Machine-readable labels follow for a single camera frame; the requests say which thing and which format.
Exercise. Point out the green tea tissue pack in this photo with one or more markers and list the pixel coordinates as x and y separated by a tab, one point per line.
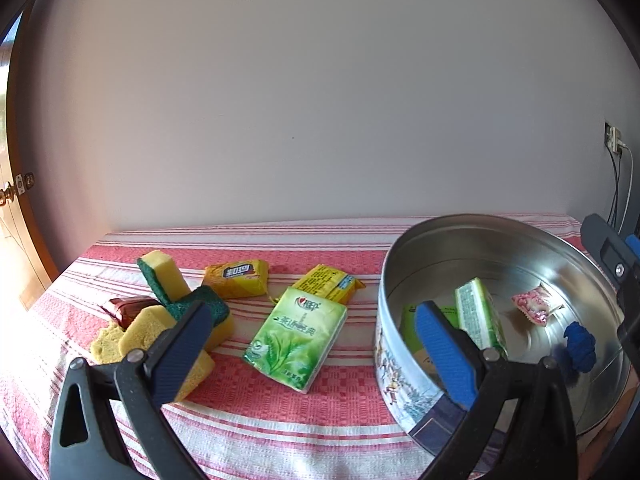
295	337

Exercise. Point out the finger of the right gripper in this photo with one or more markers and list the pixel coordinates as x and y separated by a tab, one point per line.
633	242
616	259

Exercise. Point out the wooden door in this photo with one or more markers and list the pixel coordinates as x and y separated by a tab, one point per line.
27	267

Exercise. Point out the pale yellow sponge piece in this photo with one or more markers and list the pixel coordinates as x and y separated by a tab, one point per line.
105	348

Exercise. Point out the yellow snack packet with label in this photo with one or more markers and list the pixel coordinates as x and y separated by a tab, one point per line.
237	280

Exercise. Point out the plain yellow sponge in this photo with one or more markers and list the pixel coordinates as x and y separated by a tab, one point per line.
144	331

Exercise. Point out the green beige tissue pack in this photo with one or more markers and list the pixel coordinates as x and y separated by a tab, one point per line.
411	330

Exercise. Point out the yellow green sponge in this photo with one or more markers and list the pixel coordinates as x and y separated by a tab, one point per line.
220	315
163	277

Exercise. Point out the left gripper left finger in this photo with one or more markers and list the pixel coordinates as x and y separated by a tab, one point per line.
86	442

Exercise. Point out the blue yarn ball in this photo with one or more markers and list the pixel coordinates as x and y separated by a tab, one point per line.
578	353

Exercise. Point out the green tissue pack in tin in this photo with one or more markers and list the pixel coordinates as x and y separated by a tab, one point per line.
478	316

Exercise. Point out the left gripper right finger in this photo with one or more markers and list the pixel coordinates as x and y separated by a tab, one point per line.
541	442

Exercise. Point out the pink floral packet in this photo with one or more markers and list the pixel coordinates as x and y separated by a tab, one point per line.
538	304

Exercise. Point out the yellow snack packet text side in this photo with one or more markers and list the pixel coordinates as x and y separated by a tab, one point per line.
330	283

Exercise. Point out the red brown snack packet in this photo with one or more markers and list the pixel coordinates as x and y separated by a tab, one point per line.
123	311

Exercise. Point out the wall socket with plugs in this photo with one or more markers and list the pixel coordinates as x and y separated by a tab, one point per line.
613	139

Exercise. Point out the door handle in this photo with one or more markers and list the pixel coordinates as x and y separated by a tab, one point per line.
11	190

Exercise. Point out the red striped cloth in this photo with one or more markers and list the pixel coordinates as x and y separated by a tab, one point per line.
239	423

